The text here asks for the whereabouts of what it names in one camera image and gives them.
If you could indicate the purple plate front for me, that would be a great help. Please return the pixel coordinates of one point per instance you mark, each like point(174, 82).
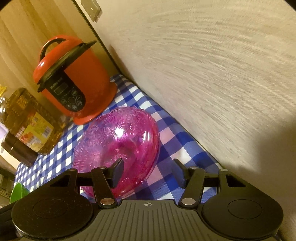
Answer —
point(145, 147)

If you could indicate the large cooking oil bottle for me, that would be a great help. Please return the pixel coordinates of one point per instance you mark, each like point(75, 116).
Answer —
point(29, 121)

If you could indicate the green plastic bowl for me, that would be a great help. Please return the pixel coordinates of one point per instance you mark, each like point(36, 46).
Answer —
point(18, 192)

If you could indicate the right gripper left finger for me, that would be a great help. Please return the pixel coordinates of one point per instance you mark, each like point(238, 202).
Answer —
point(104, 179)

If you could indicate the blue white checkered tablecloth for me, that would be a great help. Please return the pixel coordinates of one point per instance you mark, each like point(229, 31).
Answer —
point(176, 143)

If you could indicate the dark folding rack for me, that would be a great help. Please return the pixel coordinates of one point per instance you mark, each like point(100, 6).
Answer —
point(6, 186)

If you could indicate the brown metal canister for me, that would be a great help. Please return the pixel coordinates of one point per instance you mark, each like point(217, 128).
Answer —
point(19, 150)

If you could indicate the red electric pressure cooker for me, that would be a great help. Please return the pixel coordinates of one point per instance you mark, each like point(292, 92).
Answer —
point(73, 79)

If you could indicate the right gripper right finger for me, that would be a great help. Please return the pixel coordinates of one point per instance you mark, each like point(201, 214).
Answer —
point(191, 180)

